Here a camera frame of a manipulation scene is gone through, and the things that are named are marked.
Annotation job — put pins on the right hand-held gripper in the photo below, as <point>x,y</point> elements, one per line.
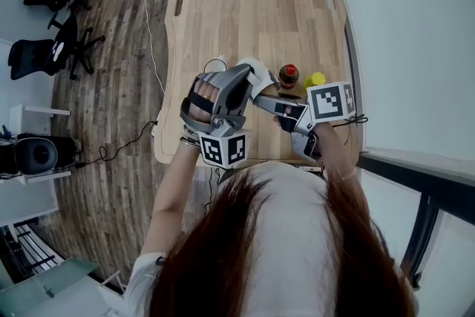
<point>330,102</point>

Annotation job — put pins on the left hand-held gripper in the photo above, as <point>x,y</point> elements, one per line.
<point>222,148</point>

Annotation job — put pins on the white enamel mug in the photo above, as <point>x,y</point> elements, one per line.
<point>266,83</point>

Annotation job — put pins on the clear glass bowl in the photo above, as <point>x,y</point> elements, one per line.
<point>215,65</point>

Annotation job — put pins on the person's left forearm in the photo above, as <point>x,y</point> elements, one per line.
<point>174,182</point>

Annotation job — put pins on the person's right forearm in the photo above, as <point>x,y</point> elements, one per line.
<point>335,152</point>

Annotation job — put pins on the person's right hand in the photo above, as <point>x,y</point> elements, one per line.
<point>286,109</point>

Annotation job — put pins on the person's left hand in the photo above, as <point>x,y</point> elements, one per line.
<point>204,96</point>

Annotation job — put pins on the brown bottle red cap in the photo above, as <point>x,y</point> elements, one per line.
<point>288,76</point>

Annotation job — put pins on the yellow-green bottle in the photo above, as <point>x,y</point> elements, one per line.
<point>315,79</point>

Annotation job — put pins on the gold bangle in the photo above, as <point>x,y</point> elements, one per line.
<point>190,144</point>

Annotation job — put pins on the white power adapter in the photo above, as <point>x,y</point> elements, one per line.
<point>155,127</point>

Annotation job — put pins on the beige wrist band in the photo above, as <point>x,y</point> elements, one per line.
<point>349,176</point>

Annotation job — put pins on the person's white shirt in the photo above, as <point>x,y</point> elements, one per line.
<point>293,241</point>

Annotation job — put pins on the small white object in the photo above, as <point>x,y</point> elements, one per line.
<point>58,51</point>

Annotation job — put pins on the white shelf unit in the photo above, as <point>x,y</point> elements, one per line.
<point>44,110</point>

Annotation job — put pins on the black slatted rack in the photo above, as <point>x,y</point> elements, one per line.
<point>26,252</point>

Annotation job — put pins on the frosted glass desk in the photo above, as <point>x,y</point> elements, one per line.
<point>37,289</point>

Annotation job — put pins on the black window frame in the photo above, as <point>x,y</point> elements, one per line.
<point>426,219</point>

